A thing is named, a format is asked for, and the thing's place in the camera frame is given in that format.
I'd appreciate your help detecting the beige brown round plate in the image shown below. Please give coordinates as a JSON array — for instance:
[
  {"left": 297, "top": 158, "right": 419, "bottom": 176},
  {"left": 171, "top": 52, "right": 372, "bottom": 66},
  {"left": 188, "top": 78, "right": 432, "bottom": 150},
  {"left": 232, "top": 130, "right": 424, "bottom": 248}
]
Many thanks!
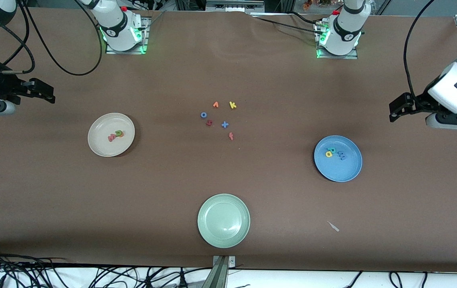
[{"left": 88, "top": 113, "right": 136, "bottom": 157}]

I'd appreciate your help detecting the blue round plate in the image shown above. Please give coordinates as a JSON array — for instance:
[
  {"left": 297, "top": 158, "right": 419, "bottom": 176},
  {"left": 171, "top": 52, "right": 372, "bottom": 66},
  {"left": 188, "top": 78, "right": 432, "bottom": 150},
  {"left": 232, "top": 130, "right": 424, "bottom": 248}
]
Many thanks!
[{"left": 314, "top": 135, "right": 363, "bottom": 183}]

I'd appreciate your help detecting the orange background object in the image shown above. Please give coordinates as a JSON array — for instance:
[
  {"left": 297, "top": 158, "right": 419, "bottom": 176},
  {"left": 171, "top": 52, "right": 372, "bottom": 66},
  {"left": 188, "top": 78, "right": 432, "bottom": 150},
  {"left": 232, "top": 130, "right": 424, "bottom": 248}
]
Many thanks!
[{"left": 303, "top": 0, "right": 333, "bottom": 10}]

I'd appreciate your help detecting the grey metal equipment box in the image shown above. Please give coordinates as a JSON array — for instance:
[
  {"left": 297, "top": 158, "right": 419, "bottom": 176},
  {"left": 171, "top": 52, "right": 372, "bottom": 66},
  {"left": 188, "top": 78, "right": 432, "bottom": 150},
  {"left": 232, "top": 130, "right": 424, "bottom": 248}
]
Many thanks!
[{"left": 206, "top": 0, "right": 265, "bottom": 12}]

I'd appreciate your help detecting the green round plate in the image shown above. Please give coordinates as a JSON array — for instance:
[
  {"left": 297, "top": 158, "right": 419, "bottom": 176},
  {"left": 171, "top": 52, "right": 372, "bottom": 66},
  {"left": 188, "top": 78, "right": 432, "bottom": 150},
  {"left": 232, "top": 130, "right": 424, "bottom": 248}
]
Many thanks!
[{"left": 197, "top": 194, "right": 251, "bottom": 249}]

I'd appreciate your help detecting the long black arm cable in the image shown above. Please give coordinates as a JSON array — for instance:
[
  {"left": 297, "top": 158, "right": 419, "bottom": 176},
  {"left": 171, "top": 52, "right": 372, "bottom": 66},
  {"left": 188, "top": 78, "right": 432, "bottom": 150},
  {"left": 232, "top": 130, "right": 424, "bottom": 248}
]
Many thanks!
[
  {"left": 18, "top": 0, "right": 104, "bottom": 76},
  {"left": 403, "top": 0, "right": 437, "bottom": 98}
]

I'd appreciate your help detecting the thin grey base cable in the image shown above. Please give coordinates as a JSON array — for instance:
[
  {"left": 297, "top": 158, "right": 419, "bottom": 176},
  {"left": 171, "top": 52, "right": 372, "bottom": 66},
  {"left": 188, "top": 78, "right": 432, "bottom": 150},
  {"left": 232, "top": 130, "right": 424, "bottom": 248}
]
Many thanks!
[{"left": 140, "top": 11, "right": 166, "bottom": 31}]

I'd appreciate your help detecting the thin black base cable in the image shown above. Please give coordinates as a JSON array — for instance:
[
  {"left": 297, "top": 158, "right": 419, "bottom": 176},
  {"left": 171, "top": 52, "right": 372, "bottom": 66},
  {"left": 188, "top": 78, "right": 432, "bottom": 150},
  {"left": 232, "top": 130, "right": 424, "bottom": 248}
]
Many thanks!
[
  {"left": 250, "top": 13, "right": 320, "bottom": 34},
  {"left": 288, "top": 11, "right": 325, "bottom": 25}
]

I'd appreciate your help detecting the aluminium frame post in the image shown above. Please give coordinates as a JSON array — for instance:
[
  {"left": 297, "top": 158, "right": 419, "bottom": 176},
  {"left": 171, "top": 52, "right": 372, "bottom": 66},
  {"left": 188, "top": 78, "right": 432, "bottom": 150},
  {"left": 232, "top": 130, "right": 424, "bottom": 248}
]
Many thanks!
[{"left": 212, "top": 255, "right": 237, "bottom": 288}]

